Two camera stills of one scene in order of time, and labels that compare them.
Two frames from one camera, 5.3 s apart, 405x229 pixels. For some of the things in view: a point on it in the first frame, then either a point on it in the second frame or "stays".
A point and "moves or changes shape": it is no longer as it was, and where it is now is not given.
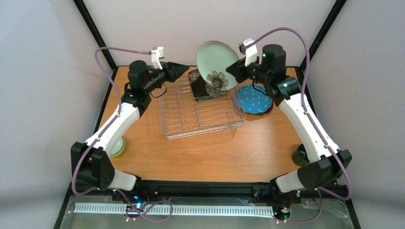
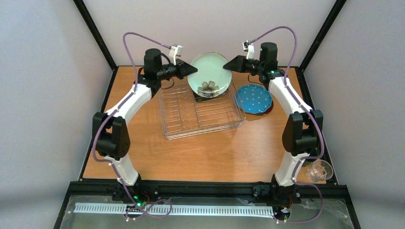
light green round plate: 213,57 moves or changes shape
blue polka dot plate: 251,100 stays
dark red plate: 263,113 stays
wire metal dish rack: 182,116 stays
